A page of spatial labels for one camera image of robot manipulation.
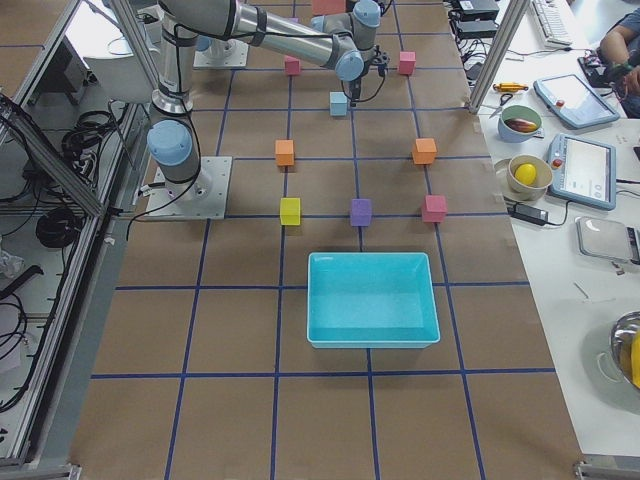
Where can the magenta foam block near left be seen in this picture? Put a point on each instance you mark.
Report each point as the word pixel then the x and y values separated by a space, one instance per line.
pixel 434 208

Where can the yellow foam block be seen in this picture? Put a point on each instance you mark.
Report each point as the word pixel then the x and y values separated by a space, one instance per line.
pixel 290 211

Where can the scissors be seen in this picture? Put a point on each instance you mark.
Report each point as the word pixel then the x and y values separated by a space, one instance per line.
pixel 504 99

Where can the orange foam block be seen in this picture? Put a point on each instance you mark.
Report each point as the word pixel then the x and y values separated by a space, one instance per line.
pixel 284 152
pixel 424 151

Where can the steel mixing bowl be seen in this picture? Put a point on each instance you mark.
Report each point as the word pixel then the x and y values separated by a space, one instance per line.
pixel 614 351

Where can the orange foam block far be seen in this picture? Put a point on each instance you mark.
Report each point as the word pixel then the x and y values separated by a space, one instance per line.
pixel 284 152

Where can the white keyboard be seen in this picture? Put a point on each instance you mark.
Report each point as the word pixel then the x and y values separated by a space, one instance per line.
pixel 549 23

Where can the pink plastic bin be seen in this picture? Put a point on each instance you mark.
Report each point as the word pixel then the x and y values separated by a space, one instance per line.
pixel 328 7

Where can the red fruit in bowl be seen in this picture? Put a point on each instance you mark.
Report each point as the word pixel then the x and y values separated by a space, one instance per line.
pixel 521 125

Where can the magenta foam block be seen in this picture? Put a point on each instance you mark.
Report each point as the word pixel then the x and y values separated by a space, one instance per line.
pixel 434 208
pixel 406 63
pixel 292 66

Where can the grey kitchen scale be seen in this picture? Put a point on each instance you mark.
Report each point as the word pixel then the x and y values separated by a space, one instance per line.
pixel 608 239

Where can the magenta foam block near right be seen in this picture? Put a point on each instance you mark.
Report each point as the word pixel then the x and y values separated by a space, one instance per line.
pixel 406 63

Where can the person's forearm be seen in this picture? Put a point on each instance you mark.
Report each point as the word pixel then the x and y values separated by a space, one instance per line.
pixel 616 45

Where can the light blue block arm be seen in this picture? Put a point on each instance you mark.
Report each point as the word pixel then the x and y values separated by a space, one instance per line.
pixel 338 104

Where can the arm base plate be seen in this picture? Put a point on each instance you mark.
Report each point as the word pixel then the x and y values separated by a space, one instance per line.
pixel 206 199
pixel 220 55

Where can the yellow screwdriver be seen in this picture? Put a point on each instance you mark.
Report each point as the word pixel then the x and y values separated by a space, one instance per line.
pixel 509 87

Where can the cyan plastic bin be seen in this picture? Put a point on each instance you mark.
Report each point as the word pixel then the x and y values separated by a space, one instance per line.
pixel 371 300

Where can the teach pendant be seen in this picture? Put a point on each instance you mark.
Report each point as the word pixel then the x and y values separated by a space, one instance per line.
pixel 574 102
pixel 583 171

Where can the yellow lemon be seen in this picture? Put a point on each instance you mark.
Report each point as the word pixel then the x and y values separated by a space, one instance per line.
pixel 526 174

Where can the magenta foam block far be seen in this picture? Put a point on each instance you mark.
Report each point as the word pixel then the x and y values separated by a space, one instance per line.
pixel 292 66

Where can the right aluminium frame post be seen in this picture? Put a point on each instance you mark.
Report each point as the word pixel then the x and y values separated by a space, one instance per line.
pixel 506 31

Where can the upper teach pendant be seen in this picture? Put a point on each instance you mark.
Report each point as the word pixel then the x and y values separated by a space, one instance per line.
pixel 574 102

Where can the white bowl with red fruit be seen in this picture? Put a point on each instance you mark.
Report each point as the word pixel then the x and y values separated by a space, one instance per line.
pixel 516 111

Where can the beige bowl with lemon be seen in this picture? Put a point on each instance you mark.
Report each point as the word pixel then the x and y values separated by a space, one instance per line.
pixel 543 180

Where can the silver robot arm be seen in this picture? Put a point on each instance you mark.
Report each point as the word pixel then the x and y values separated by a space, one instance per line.
pixel 342 42
pixel 172 140

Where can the orange foam block near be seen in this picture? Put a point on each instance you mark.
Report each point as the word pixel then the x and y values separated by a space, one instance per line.
pixel 424 151

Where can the purple foam block near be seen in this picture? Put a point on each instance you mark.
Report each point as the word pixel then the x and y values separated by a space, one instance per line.
pixel 361 212

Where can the lower teach pendant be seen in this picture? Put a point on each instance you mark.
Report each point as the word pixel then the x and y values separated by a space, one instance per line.
pixel 583 171

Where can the black power brick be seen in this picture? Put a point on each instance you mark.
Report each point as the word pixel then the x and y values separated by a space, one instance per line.
pixel 528 214

